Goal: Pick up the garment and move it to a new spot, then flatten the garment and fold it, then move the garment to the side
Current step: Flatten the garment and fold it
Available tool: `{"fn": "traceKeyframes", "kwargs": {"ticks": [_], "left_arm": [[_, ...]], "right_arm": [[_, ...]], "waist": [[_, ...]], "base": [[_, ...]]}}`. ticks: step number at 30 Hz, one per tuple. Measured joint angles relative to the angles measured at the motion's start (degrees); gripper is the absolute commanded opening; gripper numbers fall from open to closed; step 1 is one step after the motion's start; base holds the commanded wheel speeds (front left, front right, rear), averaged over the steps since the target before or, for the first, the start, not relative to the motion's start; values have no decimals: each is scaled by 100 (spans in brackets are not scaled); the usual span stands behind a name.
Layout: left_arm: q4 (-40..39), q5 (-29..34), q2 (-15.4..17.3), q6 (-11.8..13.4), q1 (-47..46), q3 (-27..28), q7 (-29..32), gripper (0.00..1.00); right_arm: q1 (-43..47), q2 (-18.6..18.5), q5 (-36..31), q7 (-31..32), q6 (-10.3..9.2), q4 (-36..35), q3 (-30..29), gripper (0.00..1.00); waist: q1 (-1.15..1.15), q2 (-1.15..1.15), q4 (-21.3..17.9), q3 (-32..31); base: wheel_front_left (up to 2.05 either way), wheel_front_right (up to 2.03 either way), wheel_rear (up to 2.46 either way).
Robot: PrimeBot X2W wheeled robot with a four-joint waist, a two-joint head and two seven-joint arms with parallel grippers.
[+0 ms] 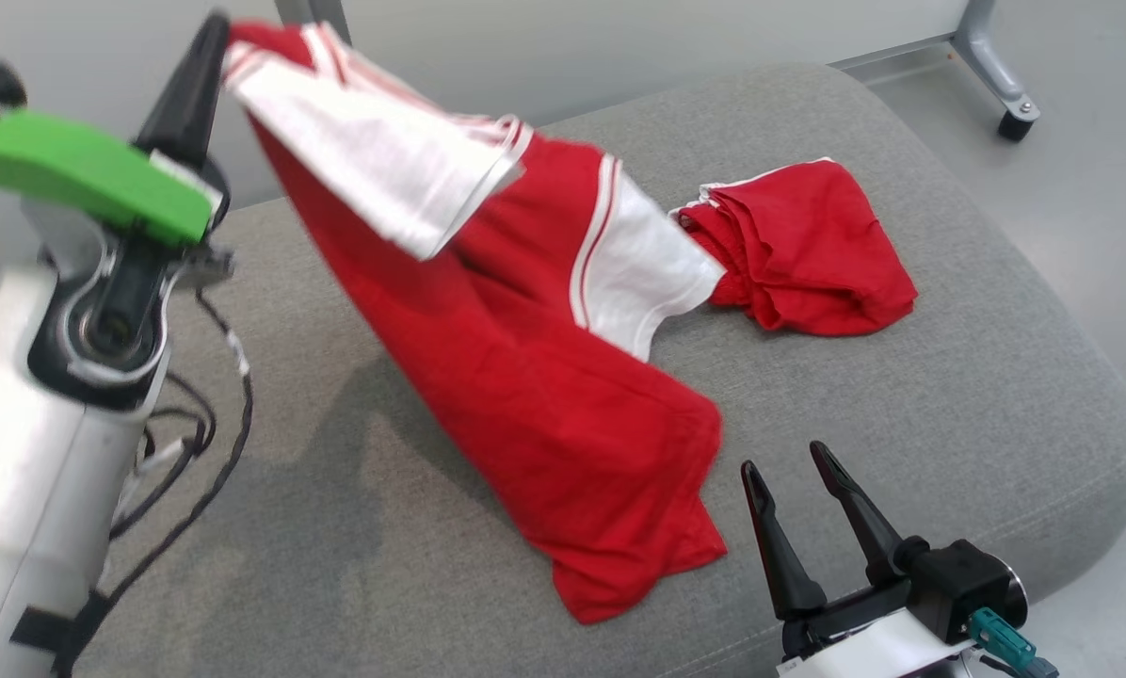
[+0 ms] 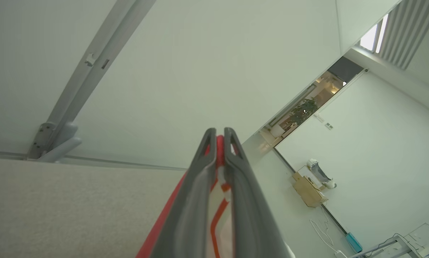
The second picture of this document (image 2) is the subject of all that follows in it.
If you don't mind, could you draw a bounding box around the cardboard box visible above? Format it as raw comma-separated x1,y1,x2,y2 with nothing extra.
292,172,329,208

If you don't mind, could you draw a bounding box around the grey slatted window blind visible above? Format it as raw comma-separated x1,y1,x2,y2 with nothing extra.
378,0,429,70

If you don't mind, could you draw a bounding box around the red and white striped shirt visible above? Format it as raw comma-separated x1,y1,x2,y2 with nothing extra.
136,135,296,258

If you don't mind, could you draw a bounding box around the bright window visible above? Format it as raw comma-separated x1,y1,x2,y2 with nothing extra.
360,14,389,54

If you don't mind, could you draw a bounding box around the green potted plant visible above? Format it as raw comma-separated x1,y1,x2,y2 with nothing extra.
289,97,319,126

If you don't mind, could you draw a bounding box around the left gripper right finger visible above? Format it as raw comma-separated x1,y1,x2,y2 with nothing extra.
223,127,291,258

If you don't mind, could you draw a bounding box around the white countertop appliance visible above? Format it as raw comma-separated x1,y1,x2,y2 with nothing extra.
307,159,337,190

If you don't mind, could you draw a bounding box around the grey partition post with plate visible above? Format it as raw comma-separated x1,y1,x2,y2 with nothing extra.
27,0,156,162

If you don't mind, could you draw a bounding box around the white floor cable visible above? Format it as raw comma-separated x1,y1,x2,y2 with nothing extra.
310,206,348,257

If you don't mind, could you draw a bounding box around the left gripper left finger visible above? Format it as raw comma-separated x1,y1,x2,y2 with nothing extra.
149,128,218,258

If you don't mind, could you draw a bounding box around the white desk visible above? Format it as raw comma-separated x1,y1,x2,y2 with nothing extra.
351,219,429,258

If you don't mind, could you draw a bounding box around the teal box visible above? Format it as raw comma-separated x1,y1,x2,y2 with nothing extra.
345,232,363,253

